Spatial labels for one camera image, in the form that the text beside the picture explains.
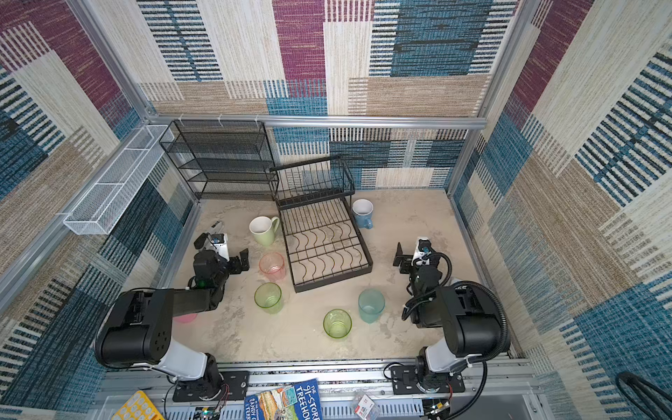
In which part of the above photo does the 91-storey treehouse book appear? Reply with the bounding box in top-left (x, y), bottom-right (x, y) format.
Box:
top-left (243, 379), bottom-right (324, 420)

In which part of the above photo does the black mesh shelf unit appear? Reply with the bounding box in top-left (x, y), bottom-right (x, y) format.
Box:
top-left (159, 120), bottom-right (276, 201)

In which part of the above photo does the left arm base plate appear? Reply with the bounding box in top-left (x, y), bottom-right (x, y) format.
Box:
top-left (171, 371), bottom-right (250, 403)

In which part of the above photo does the small clear plastic packet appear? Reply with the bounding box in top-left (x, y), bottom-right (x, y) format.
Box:
top-left (351, 392), bottom-right (381, 420)

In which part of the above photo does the translucent teal plastic cup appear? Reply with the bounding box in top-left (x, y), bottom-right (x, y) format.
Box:
top-left (358, 289), bottom-right (385, 324)

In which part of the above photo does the clear pink plastic cup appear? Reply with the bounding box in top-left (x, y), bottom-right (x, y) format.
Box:
top-left (259, 252), bottom-right (286, 283)

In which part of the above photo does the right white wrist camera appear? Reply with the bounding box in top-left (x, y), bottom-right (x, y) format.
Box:
top-left (411, 237), bottom-right (434, 267)

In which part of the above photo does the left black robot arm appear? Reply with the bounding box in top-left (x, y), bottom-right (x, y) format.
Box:
top-left (94, 248), bottom-right (250, 404)

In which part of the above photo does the blue speckled ceramic mug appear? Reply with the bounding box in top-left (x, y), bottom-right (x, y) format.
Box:
top-left (352, 199), bottom-right (375, 229)

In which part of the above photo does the opaque pink plastic cup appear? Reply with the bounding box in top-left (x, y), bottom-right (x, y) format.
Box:
top-left (173, 313), bottom-right (198, 324)

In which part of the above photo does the yellow patterned card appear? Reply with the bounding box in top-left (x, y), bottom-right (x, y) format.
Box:
top-left (110, 390), bottom-right (165, 420)

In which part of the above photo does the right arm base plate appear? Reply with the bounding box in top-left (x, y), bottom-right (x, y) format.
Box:
top-left (383, 364), bottom-right (466, 395)

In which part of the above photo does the white wire wall basket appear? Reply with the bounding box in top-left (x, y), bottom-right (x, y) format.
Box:
top-left (64, 125), bottom-right (168, 236)

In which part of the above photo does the clear green plastic cup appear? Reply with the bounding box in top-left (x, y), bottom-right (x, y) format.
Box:
top-left (254, 282), bottom-right (284, 314)
top-left (323, 309), bottom-right (353, 340)

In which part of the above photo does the light green ceramic mug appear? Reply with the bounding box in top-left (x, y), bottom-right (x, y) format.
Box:
top-left (248, 216), bottom-right (280, 247)

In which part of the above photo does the black two-tier dish rack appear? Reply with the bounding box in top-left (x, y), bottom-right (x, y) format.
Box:
top-left (269, 157), bottom-right (373, 293)

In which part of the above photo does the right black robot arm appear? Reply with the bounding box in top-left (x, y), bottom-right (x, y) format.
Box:
top-left (390, 238), bottom-right (511, 393)

